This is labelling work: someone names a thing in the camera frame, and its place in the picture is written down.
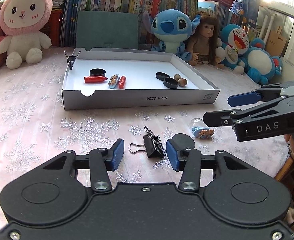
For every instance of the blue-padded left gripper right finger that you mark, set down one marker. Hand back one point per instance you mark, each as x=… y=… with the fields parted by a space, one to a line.
x=189 y=162

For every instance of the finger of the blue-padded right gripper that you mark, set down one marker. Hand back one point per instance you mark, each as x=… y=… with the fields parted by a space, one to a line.
x=220 y=118
x=264 y=94

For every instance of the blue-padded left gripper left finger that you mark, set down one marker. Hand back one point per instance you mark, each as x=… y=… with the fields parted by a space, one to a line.
x=102 y=160

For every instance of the black round lid solid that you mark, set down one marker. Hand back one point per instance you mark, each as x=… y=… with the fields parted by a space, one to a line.
x=182 y=141

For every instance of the blue bear figurine charm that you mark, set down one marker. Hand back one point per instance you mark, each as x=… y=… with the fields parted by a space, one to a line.
x=202 y=132

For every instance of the clear plastic dome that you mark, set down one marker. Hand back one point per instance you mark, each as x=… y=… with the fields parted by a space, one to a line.
x=195 y=123

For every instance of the large black binder clip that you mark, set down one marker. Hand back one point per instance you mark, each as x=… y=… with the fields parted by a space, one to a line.
x=152 y=145

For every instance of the brown walnut front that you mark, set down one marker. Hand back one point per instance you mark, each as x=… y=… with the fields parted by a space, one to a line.
x=182 y=82

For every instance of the brown walnut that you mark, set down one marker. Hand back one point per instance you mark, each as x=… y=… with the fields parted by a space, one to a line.
x=182 y=82
x=177 y=77

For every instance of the black round cup lid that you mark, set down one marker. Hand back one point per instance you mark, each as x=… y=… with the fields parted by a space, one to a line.
x=170 y=83

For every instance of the black round lid shallow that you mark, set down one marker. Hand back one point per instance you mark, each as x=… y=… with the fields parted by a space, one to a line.
x=162 y=76

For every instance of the black ring cap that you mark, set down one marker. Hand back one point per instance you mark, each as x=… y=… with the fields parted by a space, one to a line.
x=97 y=72

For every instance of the blue Doraemon plush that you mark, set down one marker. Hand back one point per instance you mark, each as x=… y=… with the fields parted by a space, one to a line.
x=233 y=42

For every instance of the brown-haired doll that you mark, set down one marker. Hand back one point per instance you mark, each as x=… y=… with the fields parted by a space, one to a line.
x=203 y=43

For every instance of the white cardboard tray box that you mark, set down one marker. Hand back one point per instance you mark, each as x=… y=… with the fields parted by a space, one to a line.
x=142 y=88

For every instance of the blue Stitch plush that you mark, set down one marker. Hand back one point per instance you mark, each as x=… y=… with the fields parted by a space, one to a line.
x=172 y=27

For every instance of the small black binder clip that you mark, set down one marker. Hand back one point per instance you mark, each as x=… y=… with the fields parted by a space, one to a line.
x=71 y=59

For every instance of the green notebook case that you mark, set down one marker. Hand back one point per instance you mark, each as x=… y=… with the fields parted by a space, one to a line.
x=104 y=29

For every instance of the row of books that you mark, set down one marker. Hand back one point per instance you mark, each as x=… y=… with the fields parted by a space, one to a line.
x=61 y=27

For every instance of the pink bunny plush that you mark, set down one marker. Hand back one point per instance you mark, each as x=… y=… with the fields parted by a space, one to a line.
x=21 y=21

